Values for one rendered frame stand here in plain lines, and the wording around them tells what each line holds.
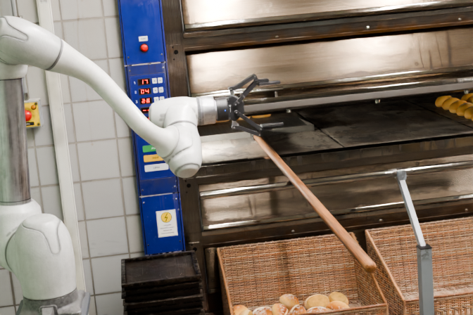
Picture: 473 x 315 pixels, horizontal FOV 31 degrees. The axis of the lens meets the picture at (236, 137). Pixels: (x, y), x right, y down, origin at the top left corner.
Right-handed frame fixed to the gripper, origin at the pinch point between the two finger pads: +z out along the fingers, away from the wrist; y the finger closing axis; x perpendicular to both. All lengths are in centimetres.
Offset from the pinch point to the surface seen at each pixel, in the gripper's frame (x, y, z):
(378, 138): -69, 31, 53
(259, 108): -40.3, 8.0, 0.1
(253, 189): -17.4, 32.2, -7.9
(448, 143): -55, 33, 78
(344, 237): 56, 28, 5
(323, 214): 33.4, 28.5, 5.1
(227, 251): -52, 65, -15
